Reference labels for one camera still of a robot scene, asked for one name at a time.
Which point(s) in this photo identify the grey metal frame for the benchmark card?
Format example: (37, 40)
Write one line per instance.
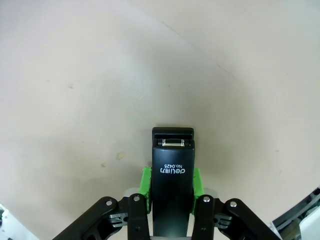
(295, 220)

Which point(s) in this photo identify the black deli stapler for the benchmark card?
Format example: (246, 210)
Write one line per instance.
(172, 187)

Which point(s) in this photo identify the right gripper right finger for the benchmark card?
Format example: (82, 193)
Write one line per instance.
(198, 187)

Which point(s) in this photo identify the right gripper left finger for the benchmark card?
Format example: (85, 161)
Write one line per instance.
(146, 190)

